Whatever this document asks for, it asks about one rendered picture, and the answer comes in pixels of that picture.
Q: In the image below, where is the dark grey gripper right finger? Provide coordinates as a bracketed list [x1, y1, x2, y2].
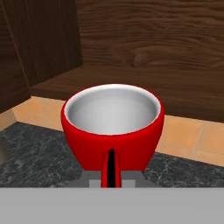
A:
[121, 170, 161, 188]

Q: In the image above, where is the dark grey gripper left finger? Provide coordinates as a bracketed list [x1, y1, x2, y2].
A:
[67, 170, 102, 188]

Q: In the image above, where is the red cup with white inside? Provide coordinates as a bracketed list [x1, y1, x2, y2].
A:
[60, 83, 165, 188]

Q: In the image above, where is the dark wooden open cabinet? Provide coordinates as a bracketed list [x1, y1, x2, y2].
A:
[29, 0, 224, 124]

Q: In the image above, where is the dark wooden cabinet door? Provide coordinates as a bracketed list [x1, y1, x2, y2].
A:
[0, 0, 85, 115]

